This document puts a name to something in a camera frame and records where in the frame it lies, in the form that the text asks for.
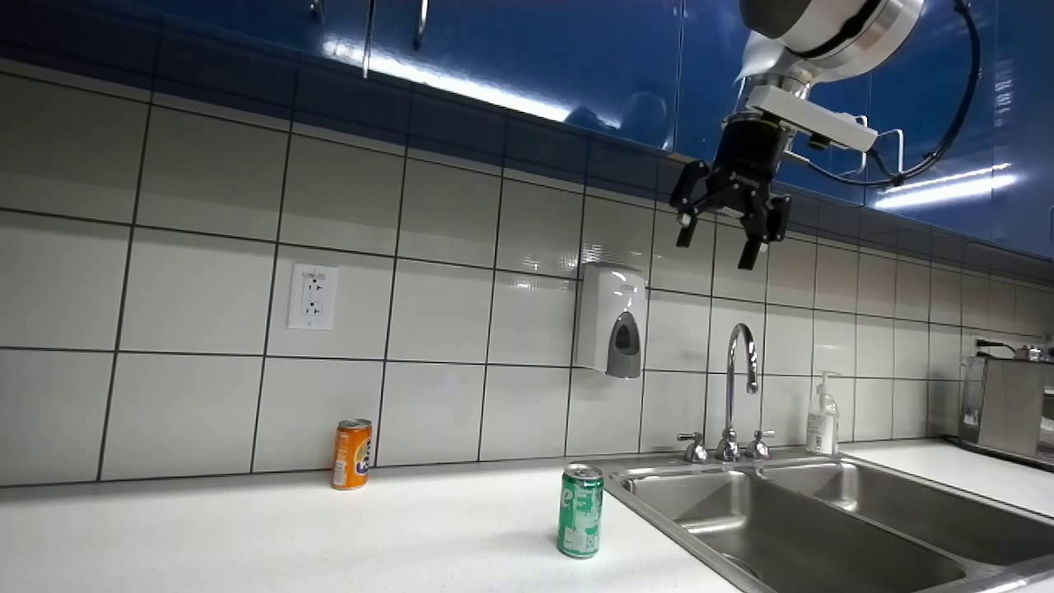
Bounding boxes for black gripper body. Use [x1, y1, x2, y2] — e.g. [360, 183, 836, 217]
[700, 113, 796, 221]

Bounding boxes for green soda can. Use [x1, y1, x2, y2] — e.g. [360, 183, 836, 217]
[554, 461, 609, 562]

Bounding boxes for stainless steel double sink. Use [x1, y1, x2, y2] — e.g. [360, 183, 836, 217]
[600, 451, 1054, 593]

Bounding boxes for orange soda can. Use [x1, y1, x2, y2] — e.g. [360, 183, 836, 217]
[329, 416, 374, 493]

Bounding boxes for chrome gooseneck faucet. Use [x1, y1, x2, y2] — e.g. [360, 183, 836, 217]
[714, 321, 763, 464]

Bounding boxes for blue upper cabinets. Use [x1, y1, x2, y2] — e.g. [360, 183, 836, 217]
[0, 0, 1054, 283]

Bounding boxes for clear soap pump bottle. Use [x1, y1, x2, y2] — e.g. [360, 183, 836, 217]
[803, 369, 842, 457]

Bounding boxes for stainless steel countertop appliance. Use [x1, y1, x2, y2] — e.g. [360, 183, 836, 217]
[957, 335, 1054, 470]

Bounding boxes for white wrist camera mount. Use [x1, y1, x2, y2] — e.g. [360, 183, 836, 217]
[746, 81, 881, 156]

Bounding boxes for white wall soap dispenser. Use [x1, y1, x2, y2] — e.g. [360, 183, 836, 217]
[568, 259, 652, 383]

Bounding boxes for silver cabinet door handle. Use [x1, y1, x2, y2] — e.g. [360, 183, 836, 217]
[409, 0, 435, 52]
[872, 125, 913, 180]

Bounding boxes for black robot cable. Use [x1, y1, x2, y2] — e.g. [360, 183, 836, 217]
[784, 0, 986, 191]

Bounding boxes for white wall power outlet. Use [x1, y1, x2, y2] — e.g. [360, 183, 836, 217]
[287, 259, 342, 335]

